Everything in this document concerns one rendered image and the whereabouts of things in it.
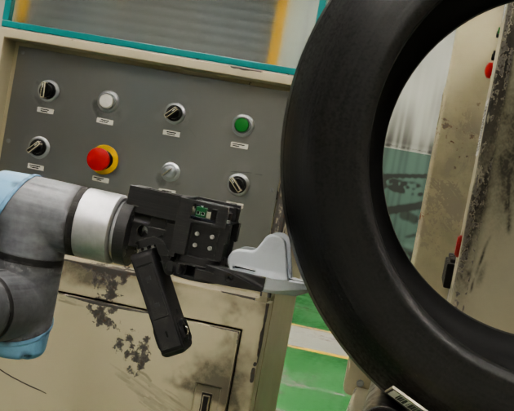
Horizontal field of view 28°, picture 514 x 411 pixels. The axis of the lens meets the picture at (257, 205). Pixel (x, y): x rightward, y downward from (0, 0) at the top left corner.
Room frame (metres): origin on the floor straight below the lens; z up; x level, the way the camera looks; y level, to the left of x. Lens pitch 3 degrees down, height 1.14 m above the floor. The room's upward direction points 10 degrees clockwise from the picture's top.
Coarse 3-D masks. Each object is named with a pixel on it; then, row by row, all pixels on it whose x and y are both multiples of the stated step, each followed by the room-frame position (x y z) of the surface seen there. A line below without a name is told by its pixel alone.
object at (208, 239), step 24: (144, 192) 1.06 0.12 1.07; (168, 192) 1.07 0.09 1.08; (120, 216) 1.05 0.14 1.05; (144, 216) 1.06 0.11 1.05; (168, 216) 1.06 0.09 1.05; (192, 216) 1.04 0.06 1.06; (216, 216) 1.03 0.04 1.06; (120, 240) 1.05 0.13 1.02; (144, 240) 1.06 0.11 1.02; (168, 240) 1.06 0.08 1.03; (192, 240) 1.05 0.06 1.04; (216, 240) 1.04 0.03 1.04; (120, 264) 1.08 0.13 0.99; (168, 264) 1.04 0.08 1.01; (192, 264) 1.03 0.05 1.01; (216, 264) 1.04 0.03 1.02
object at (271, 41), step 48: (48, 0) 1.77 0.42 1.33; (96, 0) 1.76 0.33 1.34; (144, 0) 1.74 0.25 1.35; (192, 0) 1.73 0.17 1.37; (240, 0) 1.72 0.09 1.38; (288, 0) 1.70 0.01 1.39; (144, 48) 1.73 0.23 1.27; (192, 48) 1.73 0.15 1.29; (240, 48) 1.71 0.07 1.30; (288, 48) 1.70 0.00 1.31
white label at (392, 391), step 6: (390, 390) 0.93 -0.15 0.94; (396, 390) 0.91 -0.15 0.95; (396, 396) 0.93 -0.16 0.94; (402, 396) 0.91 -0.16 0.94; (408, 396) 0.91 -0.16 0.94; (402, 402) 0.94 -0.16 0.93; (408, 402) 0.92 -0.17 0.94; (414, 402) 0.91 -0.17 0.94; (408, 408) 0.94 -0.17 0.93; (414, 408) 0.92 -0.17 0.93; (420, 408) 0.91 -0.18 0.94
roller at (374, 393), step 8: (368, 392) 1.07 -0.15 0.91; (376, 392) 1.02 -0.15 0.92; (368, 400) 1.01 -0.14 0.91; (376, 400) 0.98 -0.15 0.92; (384, 400) 0.98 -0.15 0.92; (392, 400) 0.98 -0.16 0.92; (368, 408) 0.96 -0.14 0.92; (376, 408) 0.95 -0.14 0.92; (384, 408) 0.95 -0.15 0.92; (392, 408) 0.95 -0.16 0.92; (400, 408) 0.97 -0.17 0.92
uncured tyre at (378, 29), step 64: (384, 0) 0.93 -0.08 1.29; (448, 0) 1.19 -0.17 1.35; (512, 0) 1.19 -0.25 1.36; (320, 64) 0.95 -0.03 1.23; (384, 64) 0.92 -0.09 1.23; (320, 128) 0.93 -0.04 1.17; (384, 128) 1.20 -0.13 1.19; (320, 192) 0.93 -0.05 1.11; (320, 256) 0.94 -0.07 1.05; (384, 256) 0.91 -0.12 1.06; (384, 320) 0.92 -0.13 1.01; (448, 320) 1.18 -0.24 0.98; (384, 384) 0.95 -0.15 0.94; (448, 384) 0.91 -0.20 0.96; (512, 384) 0.89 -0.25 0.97
